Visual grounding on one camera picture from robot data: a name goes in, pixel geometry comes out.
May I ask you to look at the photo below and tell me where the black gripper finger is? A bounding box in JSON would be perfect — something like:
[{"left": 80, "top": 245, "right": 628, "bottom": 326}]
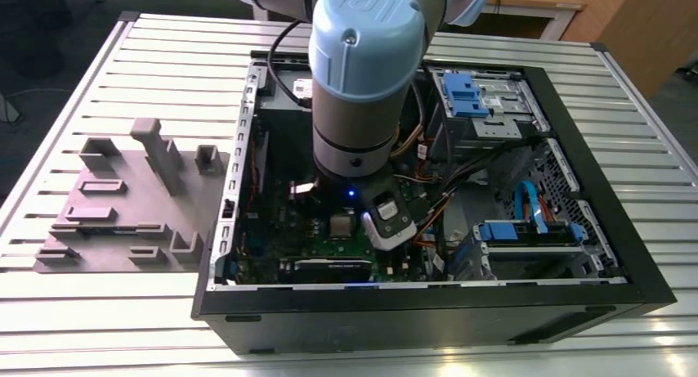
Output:
[{"left": 288, "top": 179, "right": 324, "bottom": 196}]

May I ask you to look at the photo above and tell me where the silver CPU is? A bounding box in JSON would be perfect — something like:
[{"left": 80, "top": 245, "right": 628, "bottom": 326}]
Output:
[{"left": 328, "top": 213, "right": 355, "bottom": 237}]

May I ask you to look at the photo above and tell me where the CPU socket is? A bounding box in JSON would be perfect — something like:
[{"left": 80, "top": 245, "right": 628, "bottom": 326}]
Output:
[{"left": 324, "top": 210, "right": 364, "bottom": 242}]

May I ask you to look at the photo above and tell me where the green motherboard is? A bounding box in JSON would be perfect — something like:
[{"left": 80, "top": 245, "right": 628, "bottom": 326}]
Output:
[{"left": 232, "top": 174, "right": 432, "bottom": 285}]

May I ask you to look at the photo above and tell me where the grey power supply unit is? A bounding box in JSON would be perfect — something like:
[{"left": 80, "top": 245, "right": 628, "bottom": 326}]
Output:
[{"left": 255, "top": 70, "right": 317, "bottom": 177}]

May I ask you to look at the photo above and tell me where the blue motherboard connector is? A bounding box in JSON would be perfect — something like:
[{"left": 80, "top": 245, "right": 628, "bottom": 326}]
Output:
[{"left": 244, "top": 234, "right": 269, "bottom": 258}]

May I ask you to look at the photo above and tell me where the black graphics card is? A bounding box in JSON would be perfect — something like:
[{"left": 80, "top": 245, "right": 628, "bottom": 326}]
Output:
[{"left": 276, "top": 257, "right": 376, "bottom": 285}]

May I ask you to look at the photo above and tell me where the hard disk in blue carrier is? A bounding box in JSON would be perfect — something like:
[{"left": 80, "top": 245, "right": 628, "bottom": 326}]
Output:
[{"left": 477, "top": 222, "right": 583, "bottom": 248}]

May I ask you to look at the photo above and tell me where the grey parts rack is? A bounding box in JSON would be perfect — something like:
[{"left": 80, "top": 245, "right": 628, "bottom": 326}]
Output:
[{"left": 33, "top": 117, "right": 229, "bottom": 274}]

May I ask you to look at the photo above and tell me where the black PC case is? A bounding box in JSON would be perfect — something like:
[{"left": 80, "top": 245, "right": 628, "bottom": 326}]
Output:
[{"left": 188, "top": 48, "right": 676, "bottom": 356}]

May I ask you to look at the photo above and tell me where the silver drive cage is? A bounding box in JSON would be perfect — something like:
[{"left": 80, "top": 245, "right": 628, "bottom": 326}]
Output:
[{"left": 427, "top": 69, "right": 551, "bottom": 159}]

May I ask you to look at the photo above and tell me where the blue plastic disk carrier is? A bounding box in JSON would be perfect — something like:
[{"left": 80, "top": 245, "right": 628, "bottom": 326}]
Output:
[{"left": 441, "top": 72, "right": 491, "bottom": 119}]

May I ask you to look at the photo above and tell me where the silver disk bay cage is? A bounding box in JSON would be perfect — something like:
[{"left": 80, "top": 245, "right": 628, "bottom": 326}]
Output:
[{"left": 467, "top": 220, "right": 626, "bottom": 282}]

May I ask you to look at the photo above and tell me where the wooden desk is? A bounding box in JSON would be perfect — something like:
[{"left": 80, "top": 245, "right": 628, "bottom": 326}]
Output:
[{"left": 481, "top": 0, "right": 587, "bottom": 41}]

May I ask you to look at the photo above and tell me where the black office chair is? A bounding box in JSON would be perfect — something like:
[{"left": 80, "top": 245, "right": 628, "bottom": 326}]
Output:
[{"left": 0, "top": 0, "right": 74, "bottom": 82}]

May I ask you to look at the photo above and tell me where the wooden cabinet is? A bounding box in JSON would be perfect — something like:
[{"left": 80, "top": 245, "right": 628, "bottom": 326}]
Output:
[{"left": 560, "top": 0, "right": 698, "bottom": 100}]

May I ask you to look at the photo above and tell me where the thin red wire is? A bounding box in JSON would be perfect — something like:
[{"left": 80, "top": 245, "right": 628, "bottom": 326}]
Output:
[{"left": 243, "top": 129, "right": 261, "bottom": 214}]

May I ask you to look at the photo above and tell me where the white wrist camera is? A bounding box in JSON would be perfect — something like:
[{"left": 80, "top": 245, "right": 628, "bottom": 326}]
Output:
[{"left": 360, "top": 188, "right": 420, "bottom": 252}]

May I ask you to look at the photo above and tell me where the power supply wire bundle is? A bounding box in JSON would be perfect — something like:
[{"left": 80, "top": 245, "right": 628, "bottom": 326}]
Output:
[{"left": 395, "top": 170, "right": 445, "bottom": 186}]

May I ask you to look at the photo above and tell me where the orange wire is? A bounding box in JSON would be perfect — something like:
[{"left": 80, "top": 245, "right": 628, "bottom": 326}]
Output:
[{"left": 416, "top": 213, "right": 439, "bottom": 249}]

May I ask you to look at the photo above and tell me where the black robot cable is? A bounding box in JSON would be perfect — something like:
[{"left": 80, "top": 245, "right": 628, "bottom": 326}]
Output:
[{"left": 268, "top": 19, "right": 316, "bottom": 108}]

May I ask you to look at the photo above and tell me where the black wire bundle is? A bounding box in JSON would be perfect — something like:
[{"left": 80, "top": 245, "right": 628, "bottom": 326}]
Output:
[{"left": 429, "top": 137, "right": 549, "bottom": 214}]

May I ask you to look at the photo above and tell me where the blue plastic drive rail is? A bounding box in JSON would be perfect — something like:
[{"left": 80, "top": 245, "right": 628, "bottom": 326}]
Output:
[{"left": 444, "top": 245, "right": 471, "bottom": 282}]

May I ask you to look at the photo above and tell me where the blue flat data wire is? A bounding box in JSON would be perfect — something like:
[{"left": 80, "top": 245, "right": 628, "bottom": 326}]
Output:
[{"left": 512, "top": 180, "right": 549, "bottom": 235}]

